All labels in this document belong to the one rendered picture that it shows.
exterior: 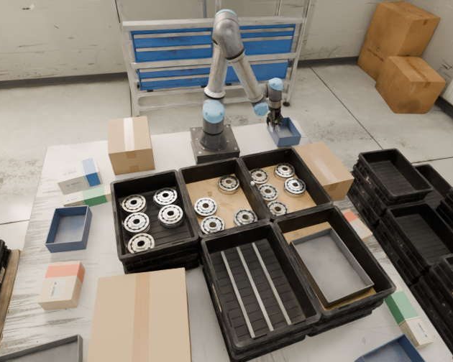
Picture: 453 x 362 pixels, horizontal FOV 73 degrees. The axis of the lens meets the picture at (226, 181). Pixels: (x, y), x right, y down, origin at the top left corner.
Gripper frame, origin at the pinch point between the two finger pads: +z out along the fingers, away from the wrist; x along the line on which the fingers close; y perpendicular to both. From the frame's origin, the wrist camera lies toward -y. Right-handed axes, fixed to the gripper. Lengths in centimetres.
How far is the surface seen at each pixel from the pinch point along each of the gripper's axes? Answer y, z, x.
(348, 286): 106, -8, -4
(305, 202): 64, -7, -4
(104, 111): -154, 59, -138
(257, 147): 7.3, 5.0, -12.5
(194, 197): 52, -14, -55
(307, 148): 30.1, -8.2, 9.7
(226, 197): 55, -12, -40
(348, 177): 55, -7, 22
